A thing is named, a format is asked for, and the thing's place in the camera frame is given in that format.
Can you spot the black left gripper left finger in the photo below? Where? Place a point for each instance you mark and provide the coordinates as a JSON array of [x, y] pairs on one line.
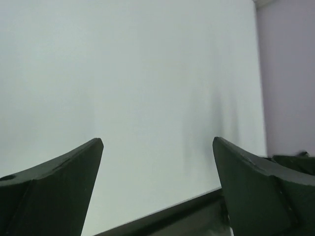
[[52, 198]]

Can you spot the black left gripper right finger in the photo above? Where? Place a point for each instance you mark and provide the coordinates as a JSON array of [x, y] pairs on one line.
[[266, 196]]

